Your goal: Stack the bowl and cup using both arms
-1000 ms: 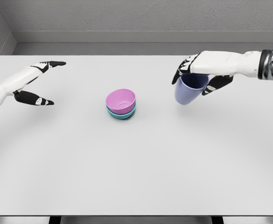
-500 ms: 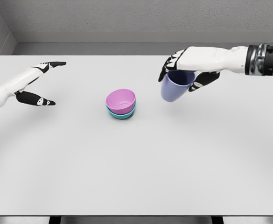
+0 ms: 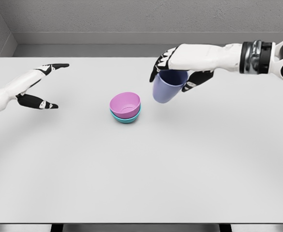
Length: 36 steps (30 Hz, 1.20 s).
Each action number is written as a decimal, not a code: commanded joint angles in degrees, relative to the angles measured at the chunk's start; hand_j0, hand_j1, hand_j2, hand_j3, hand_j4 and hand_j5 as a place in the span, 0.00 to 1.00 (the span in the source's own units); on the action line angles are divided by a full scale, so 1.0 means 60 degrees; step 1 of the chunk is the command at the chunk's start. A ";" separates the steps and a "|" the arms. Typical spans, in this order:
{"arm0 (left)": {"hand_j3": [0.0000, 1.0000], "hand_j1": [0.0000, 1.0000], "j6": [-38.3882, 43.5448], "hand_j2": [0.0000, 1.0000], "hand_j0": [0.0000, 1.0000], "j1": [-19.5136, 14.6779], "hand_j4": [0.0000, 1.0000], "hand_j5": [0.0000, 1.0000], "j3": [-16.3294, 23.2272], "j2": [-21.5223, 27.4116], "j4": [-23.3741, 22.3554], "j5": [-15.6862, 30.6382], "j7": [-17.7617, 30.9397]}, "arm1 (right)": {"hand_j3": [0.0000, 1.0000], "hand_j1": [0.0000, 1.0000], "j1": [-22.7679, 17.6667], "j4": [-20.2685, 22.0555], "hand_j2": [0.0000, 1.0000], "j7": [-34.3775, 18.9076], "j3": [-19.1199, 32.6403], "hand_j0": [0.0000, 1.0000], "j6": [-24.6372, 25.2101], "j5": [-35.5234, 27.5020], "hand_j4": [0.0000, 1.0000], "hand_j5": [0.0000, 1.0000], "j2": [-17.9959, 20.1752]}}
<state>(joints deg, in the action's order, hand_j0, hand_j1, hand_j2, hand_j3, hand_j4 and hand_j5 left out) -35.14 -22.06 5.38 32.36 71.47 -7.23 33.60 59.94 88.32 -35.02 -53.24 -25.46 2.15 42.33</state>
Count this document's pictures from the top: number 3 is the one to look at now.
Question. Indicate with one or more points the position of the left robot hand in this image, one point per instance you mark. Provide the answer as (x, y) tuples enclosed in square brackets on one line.
[(26, 81)]

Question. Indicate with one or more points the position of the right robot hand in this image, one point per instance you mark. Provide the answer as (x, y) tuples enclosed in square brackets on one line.
[(192, 56)]

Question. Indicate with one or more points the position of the lavender blue cup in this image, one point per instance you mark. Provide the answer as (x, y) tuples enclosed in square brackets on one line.
[(166, 88)]

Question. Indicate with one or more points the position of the pink bowl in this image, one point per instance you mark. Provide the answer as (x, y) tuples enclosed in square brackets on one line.
[(124, 104)]

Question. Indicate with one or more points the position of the teal bowl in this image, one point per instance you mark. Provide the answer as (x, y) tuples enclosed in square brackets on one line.
[(128, 119)]

